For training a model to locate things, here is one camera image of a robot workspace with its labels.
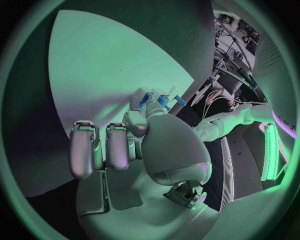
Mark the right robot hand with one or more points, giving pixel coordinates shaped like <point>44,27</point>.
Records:
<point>173,150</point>

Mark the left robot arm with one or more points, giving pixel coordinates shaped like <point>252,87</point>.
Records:
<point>225,121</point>

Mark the white task board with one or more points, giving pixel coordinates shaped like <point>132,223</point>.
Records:
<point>105,65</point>

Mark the blue cylinder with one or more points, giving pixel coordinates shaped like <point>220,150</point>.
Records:
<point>180,100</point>

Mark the blue plug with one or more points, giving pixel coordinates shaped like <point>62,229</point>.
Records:
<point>162,100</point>

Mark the blue peg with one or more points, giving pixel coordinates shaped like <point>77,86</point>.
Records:
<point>147,97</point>

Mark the person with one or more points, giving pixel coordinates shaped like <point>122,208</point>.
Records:
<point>216,93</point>

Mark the glowing light bar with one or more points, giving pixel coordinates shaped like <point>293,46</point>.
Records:
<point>270,150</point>

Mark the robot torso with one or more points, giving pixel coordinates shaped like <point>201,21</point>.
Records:
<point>274,75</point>

